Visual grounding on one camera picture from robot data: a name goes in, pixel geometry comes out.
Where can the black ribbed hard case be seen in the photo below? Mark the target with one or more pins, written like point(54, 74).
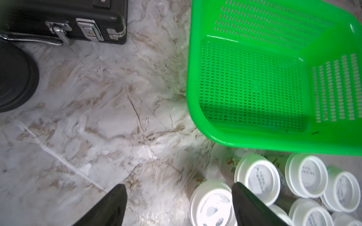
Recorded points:
point(59, 22)

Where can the green plastic basket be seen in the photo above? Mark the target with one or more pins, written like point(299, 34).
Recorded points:
point(276, 75)

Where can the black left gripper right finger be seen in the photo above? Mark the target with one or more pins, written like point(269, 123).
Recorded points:
point(250, 211)

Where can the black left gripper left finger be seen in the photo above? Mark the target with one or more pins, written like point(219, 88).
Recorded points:
point(109, 211)

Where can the black microphone stand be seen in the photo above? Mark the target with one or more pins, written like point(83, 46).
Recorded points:
point(19, 77)

